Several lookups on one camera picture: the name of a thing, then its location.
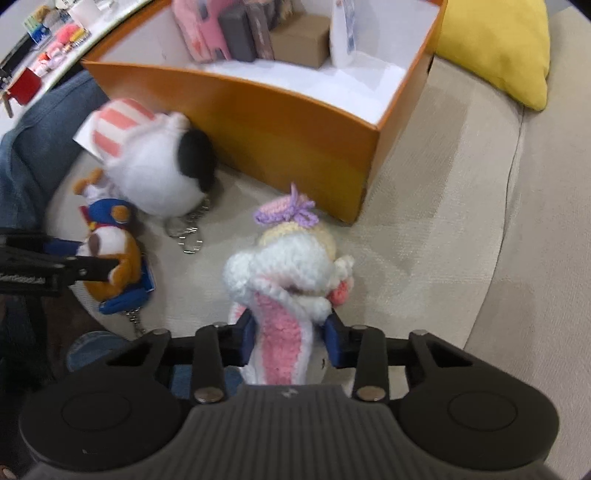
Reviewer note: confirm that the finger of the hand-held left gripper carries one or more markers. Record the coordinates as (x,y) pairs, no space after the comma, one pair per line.
(92,270)
(60,247)

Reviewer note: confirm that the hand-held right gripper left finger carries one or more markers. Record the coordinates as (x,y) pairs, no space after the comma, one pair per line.
(247,339)

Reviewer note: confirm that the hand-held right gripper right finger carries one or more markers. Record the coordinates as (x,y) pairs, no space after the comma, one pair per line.
(336,341)

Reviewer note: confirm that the white pink crochet bunny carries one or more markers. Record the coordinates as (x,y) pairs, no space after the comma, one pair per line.
(286,258)

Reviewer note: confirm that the orange cardboard box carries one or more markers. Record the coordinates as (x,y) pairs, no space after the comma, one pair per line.
(277,138)

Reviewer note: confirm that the pink fabric pouch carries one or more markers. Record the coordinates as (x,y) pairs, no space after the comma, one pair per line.
(203,32)

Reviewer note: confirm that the small brown white plush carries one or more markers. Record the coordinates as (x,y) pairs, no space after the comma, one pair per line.
(90,184)

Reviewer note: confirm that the white plush with striped hat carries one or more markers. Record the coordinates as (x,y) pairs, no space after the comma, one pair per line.
(152,175)

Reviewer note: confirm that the red cup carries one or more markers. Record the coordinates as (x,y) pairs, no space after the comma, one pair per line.
(24,86)

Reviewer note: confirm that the beige sofa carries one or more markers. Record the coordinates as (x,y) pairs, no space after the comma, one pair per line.
(461,207)

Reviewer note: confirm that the small pink white toys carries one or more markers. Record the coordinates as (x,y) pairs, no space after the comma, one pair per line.
(46,62)

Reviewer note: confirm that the small yellow toy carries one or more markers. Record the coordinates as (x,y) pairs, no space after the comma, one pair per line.
(82,34)

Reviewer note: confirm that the pink plush ball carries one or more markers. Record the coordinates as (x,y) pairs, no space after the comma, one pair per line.
(69,32)

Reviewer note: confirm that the colorful snack box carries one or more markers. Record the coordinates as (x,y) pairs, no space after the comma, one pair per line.
(36,25)

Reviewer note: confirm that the white marble table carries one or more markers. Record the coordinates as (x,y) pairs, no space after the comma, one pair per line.
(117,21)

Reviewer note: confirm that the white cup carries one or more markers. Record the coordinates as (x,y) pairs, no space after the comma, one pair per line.
(85,11)

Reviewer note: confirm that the grey rectangular case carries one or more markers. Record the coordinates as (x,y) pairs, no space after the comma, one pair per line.
(238,34)

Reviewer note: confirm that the dark patterned book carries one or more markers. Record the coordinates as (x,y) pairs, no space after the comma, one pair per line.
(262,30)

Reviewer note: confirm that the small brown cardboard box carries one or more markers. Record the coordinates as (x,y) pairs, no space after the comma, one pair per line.
(302,44)

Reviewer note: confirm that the white bottle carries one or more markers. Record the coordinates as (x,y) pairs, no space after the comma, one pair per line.
(342,37)

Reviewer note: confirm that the yellow pillow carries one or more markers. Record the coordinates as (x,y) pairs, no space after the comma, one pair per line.
(498,46)

